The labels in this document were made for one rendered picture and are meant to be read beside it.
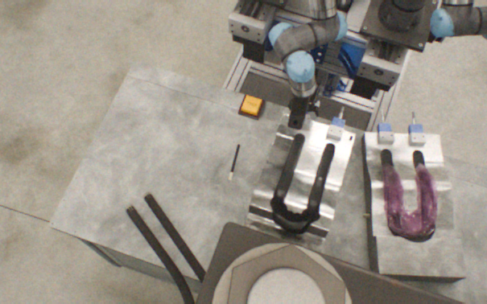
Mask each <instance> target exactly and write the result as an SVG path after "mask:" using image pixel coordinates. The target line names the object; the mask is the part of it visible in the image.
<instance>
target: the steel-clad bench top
mask: <svg viewBox="0 0 487 304"><path fill-rule="evenodd" d="M244 95H245V94H242V93H239V92H234V91H232V90H229V89H227V88H222V87H219V86H216V85H213V84H209V83H206V82H203V81H200V80H196V79H193V78H190V77H187V76H183V75H180V74H177V73H174V72H169V71H167V70H164V69H162V68H157V67H154V66H151V65H148V64H144V63H141V62H138V61H134V62H133V64H132V66H131V68H130V70H129V72H128V74H127V76H126V78H125V79H124V81H123V83H122V86H121V87H120V89H119V91H118V94H117V96H116V97H115V98H114V100H113V103H112V105H111V106H110V108H109V111H108V113H107V114H106V116H105V118H104V120H103V122H102V123H101V126H100V128H99V130H98V131H97V134H95V135H96V136H94V138H93V140H92V141H91V143H90V145H89V148H88V149H87V151H86V153H85V156H84V157H83V159H82V160H81V162H80V165H79V166H78V168H77V170H76V173H75V174H74V176H73V178H72V181H71V182H70V184H69V185H68V188H67V190H66V192H65V193H64V196H63V198H62V200H61V201H60V204H59V206H58V208H57V209H56V212H55V214H54V216H53V217H52V220H51V222H50V224H49V225H48V226H49V227H51V228H55V229H58V230H60V231H62V232H66V233H68V234H71V235H74V236H77V237H80V238H82V239H85V240H88V241H91V242H93V243H95V244H99V245H101V246H104V247H106V248H109V249H113V250H116V251H119V252H120V253H125V254H127V255H129V256H132V257H136V258H138V259H140V260H143V261H146V262H149V263H151V264H154V265H157V266H160V267H162V268H165V266H164V265H163V263H162V262H161V260H160V259H159V258H158V257H157V255H156V254H155V252H154V251H153V249H152V248H151V246H150V245H149V244H148V243H147V240H146V238H145V237H144V236H143V234H142V233H141V232H140V231H139V229H138V227H137V226H136V225H135V223H134V221H133V220H132V219H131V218H130V216H129V215H128V214H127V212H126V210H125V207H126V205H128V204H132V205H133V206H134V208H135V209H136V210H137V212H138V214H139V215H140V216H141V217H142V218H143V220H144V221H145V223H146V224H147V226H148V227H149V228H150V230H151V231H152V232H153V233H154V235H155V236H156V238H157V239H158V241H159V242H160V244H161V245H162V246H163V248H164V250H165V251H166V252H167V254H168V255H169V257H170V258H171V259H172V260H173V262H174V263H175V265H176V266H177V268H178V269H179V271H180V272H181V273H182V275H184V276H187V277H190V278H193V279H196V280H197V281H199V279H198V278H197V276H196V275H195V274H194V272H193V271H192V269H191V268H190V266H189V265H188V263H187V262H186V261H185V259H184V257H183V256H182V254H181V252H180V251H179V250H178V248H177V247H176V245H175V243H174V242H173V240H172V239H171V238H170V237H169V235H168V234H167V232H166V230H165V229H164V227H163V226H162V225H161V223H160V222H159V220H158V219H157V217H156V216H155V214H154V213H153V211H152V210H151V209H150V207H149V206H148V204H147V202H146V201H145V199H144V198H143V197H142V196H143V194H144V193H146V192H150V193H151V194H152V195H153V197H154V198H155V200H156V202H157V203H158V204H159V206H160V207H161V208H162V209H163V211H164V213H165V214H166V216H167V217H168V219H169V220H170V221H171V223H172V224H173V225H174V227H175V229H176V230H177V231H178V233H179V234H180V235H181V237H182V238H183V239H184V241H185V243H186V244H187V246H188V247H189V248H190V249H191V251H192V252H193V254H194V255H195V258H196V259H197V260H198V261H199V263H200V265H201V266H202V268H203V269H204V271H205V272H207V269H208V266H209V263H210V261H211V258H212V255H213V252H214V249H215V248H216V245H217V242H218V239H219V236H220V234H221V230H222V228H223V226H224V225H225V223H227V222H234V223H236V224H240V225H244V223H245V220H246V216H247V213H248V210H249V204H250V200H251V197H252V194H253V192H254V188H255V185H253V181H255V182H257V181H258V179H259V176H260V174H261V173H262V169H263V167H264V165H265V162H266V159H267V156H268V154H269V151H270V148H271V145H272V142H273V140H274V136H275V134H276V131H277V128H278V126H279V124H280V122H281V120H282V117H283V113H284V112H286V113H291V111H290V110H289V108H288V107H285V106H281V105H277V104H275V103H271V102H268V101H265V103H264V105H263V108H262V111H261V114H260V116H259V119H258V120H254V119H252V118H248V117H244V116H242V115H239V114H237V111H238V110H239V107H240V105H241V102H242V99H243V97H244ZM343 129H344V130H345V131H348V132H350V133H353V134H356V136H355V138H354V142H353V147H352V149H351V152H350V155H349V160H348V163H347V166H346V169H345V174H344V177H343V179H342V183H341V185H340V191H339V195H338V199H337V202H336V209H335V212H334V216H333V219H332V224H331V227H330V229H329V233H328V235H327V236H326V238H325V241H324V245H323V248H322V251H321V253H323V254H325V255H328V256H330V257H335V258H337V259H339V260H342V261H346V262H348V263H351V264H354V265H358V266H361V267H363V268H366V269H370V267H369V242H368V241H367V228H366V218H363V217H362V215H363V213H364V214H365V189H364V177H363V164H362V151H361V138H362V136H363V134H364V132H365V131H363V130H360V129H355V128H353V127H350V126H347V125H344V128H343ZM366 133H368V132H366ZM237 144H240V147H239V150H238V153H237V159H236V162H235V166H234V169H233V175H232V178H231V180H229V173H230V170H231V166H232V163H233V158H234V155H235V151H236V148H237ZM443 161H444V168H445V170H446V172H447V174H448V177H449V179H450V181H451V185H452V195H453V222H454V229H455V231H456V239H461V240H462V245H463V252H464V263H465V269H466V276H467V278H465V279H462V280H460V281H456V282H454V283H438V282H417V281H404V282H406V283H409V284H411V285H413V286H418V287H420V288H423V289H425V290H430V291H431V292H434V293H437V294H442V295H444V296H447V297H450V298H454V299H456V300H458V301H461V302H465V303H468V304H487V168H485V167H483V166H478V165H475V164H472V163H470V162H465V161H462V160H459V159H455V158H451V157H448V156H446V155H443ZM165 269H166V268H165Z"/></svg>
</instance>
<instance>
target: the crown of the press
mask: <svg viewBox="0 0 487 304"><path fill-rule="evenodd" d="M195 304H468V303H465V302H461V301H458V300H456V299H454V298H450V297H447V296H444V295H442V294H437V293H434V292H431V291H430V290H425V289H423V288H420V287H418V286H413V285H411V284H409V283H406V282H404V281H401V280H398V279H396V278H393V277H389V276H386V275H385V274H382V273H378V272H375V271H373V270H370V269H366V268H363V267H361V266H358V265H354V264H351V263H348V262H346V261H342V260H339V259H337V258H335V257H330V256H328V255H325V254H323V253H318V252H317V251H314V250H311V249H307V248H304V247H302V246H299V244H295V243H293V242H290V241H288V240H284V239H281V238H278V237H276V236H272V235H270V234H267V233H264V232H260V231H257V230H254V229H252V228H248V227H246V226H243V225H240V224H236V223H234V222H227V223H225V225H224V226H223V228H222V230H221V234H220V236H219V239H218V242H217V245H216V248H215V249H214V252H213V255H212V258H211V261H210V263H209V266H208V269H207V272H206V274H205V276H204V280H203V282H202V285H201V287H200V291H199V293H198V296H197V298H196V302H195Z"/></svg>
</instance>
